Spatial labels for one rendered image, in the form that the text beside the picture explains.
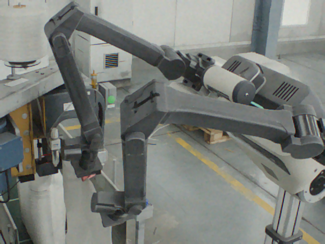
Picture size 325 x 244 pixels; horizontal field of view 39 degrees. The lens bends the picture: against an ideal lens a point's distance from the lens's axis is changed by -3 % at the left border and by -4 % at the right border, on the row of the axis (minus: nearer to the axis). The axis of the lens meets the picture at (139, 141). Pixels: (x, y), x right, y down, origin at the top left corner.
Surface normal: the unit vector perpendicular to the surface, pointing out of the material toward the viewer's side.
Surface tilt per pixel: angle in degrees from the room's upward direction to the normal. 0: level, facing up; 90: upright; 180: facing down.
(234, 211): 0
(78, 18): 102
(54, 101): 90
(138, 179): 124
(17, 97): 90
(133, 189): 120
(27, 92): 90
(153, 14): 90
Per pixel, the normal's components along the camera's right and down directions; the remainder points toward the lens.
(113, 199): 0.29, -0.49
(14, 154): 0.79, 0.29
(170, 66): 0.34, 0.59
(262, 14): -0.89, 0.18
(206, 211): 0.04, -0.90
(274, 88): -0.55, -0.58
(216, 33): 0.46, 0.40
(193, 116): 0.07, 0.84
